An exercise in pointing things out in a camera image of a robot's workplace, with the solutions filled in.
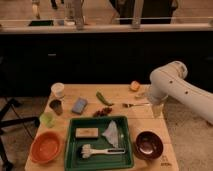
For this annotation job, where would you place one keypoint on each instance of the blue sponge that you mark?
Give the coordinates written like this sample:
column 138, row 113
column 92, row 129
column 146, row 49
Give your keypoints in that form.
column 79, row 106

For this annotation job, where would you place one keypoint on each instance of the white dish brush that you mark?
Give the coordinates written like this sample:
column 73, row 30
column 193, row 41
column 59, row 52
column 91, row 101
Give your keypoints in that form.
column 87, row 150

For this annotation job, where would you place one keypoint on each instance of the white paper cup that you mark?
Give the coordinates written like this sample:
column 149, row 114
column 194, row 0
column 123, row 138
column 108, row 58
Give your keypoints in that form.
column 58, row 90

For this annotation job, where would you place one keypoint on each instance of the orange red bowl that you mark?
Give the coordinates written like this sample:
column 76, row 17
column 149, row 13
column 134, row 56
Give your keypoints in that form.
column 45, row 147

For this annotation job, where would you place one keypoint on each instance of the dark brown bowl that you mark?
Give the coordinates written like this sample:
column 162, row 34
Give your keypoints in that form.
column 148, row 145

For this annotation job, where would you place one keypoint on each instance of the black office chair base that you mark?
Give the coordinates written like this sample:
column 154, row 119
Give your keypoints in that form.
column 10, row 117

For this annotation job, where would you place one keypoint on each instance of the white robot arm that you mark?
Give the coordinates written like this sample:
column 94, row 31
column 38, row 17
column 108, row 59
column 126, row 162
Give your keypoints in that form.
column 169, row 80

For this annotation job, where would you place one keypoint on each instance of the green pepper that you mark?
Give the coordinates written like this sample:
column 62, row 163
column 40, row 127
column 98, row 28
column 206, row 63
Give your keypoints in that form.
column 103, row 100

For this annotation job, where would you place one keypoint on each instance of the light green cup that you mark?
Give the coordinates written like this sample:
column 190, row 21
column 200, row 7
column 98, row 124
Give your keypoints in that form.
column 47, row 120

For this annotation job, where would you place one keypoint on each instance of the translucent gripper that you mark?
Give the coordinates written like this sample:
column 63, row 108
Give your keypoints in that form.
column 157, row 110

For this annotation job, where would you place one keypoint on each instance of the orange fruit half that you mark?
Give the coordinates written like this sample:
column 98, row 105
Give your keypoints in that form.
column 134, row 86

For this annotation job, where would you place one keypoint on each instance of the metal fork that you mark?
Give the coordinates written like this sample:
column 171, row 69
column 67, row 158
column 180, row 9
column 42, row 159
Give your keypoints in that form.
column 129, row 105

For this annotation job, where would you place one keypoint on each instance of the dark brown cup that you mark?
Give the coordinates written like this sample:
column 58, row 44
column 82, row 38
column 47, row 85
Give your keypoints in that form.
column 56, row 106

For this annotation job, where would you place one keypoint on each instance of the dark red grape bunch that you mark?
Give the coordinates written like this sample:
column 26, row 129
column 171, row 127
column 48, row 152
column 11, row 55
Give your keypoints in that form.
column 103, row 112

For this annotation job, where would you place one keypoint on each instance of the crumpled clear plastic bag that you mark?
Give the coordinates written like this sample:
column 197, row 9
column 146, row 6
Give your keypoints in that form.
column 111, row 134

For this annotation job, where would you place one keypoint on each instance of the tan wooden block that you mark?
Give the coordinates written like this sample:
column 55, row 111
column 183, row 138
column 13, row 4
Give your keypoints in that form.
column 86, row 133

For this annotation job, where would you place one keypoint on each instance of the green plastic tray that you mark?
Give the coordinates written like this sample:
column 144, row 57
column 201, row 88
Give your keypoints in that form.
column 73, row 160

